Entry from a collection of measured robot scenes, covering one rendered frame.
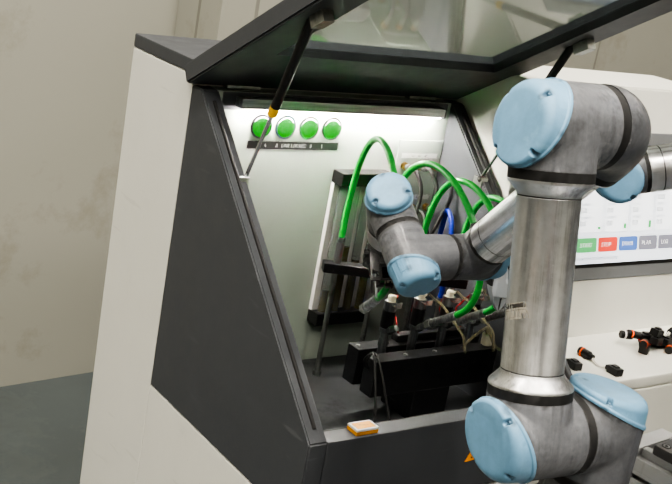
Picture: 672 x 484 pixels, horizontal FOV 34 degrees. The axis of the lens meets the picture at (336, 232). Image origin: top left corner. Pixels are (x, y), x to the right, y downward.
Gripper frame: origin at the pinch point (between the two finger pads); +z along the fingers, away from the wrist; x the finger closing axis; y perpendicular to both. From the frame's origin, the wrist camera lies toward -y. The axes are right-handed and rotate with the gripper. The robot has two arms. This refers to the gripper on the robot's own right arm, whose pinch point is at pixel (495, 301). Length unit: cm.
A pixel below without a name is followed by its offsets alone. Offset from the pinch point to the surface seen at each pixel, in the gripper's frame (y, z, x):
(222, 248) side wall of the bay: -40, 3, -35
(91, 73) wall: -219, 6, 15
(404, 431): -2.3, 25.8, -13.5
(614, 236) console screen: -29, 0, 67
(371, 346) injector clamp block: -30.4, 22.4, -0.9
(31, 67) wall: -217, 4, -7
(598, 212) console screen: -31, -6, 60
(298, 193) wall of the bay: -56, -3, -8
